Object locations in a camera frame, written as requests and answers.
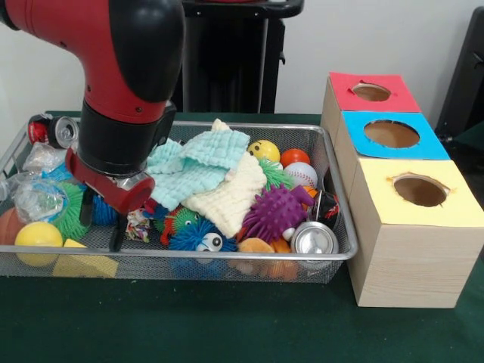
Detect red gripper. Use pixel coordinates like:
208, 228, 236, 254
64, 147, 156, 253

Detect mint green cloth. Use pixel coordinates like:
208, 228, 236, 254
145, 130, 250, 211

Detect cream fluffy cloth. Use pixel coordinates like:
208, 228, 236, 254
181, 118, 268, 239

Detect metal mesh bin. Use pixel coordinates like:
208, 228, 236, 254
0, 116, 359, 284

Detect wooden box with three holes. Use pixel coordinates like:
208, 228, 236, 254
320, 70, 484, 309

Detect green spiky puffer toy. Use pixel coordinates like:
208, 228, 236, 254
52, 183, 94, 241

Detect small white patterned cloth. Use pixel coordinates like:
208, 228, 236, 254
126, 209, 152, 243

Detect yellow tennis ball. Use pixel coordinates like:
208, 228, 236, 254
14, 222, 64, 265

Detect blue puffer ball with eyes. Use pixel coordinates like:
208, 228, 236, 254
168, 219, 238, 253

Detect purple spiky monster toy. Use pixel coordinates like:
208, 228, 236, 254
241, 184, 315, 243

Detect yellow smiley ball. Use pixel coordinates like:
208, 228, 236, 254
247, 139, 281, 163

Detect orange ball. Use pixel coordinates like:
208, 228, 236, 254
280, 148, 311, 167

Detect white baseball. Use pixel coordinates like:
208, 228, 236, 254
283, 162, 318, 188

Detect black stand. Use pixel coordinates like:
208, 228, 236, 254
434, 5, 484, 132

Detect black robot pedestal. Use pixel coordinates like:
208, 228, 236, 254
181, 0, 306, 113

